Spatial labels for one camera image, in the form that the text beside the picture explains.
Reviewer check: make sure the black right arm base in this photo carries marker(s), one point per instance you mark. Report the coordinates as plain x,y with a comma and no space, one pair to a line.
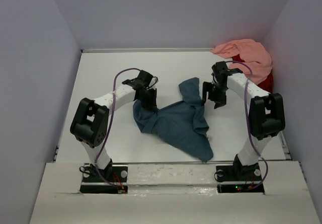
234,179

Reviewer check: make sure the pink t shirt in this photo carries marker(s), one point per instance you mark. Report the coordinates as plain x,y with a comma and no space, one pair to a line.
256,57

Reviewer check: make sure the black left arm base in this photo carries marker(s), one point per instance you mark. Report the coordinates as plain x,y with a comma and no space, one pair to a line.
113,180

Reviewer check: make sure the metal left side rail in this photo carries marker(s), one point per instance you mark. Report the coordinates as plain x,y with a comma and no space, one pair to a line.
56,150

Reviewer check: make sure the metal front table rail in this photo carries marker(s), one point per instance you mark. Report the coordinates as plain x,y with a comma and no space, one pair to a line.
173,163

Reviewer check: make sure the red t shirt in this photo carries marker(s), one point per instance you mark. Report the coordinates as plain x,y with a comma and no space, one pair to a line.
267,84

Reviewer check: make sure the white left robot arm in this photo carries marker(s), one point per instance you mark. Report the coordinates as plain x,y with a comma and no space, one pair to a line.
90,122

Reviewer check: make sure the metal table rail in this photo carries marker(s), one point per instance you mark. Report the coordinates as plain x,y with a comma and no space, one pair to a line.
125,50
173,163

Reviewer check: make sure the metal right side rail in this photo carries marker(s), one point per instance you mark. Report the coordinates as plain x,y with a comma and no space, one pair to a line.
285,147

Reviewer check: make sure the teal blue t shirt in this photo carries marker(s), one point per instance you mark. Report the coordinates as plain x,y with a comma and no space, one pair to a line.
181,124

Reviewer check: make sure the metal back table rail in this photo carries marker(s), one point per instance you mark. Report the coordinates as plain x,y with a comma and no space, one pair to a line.
125,50

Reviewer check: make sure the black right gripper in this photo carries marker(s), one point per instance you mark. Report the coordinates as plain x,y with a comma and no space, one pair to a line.
219,101

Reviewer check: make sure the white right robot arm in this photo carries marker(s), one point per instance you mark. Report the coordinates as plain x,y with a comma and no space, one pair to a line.
264,111

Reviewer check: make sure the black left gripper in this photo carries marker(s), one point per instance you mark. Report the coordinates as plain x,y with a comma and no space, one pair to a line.
151,105

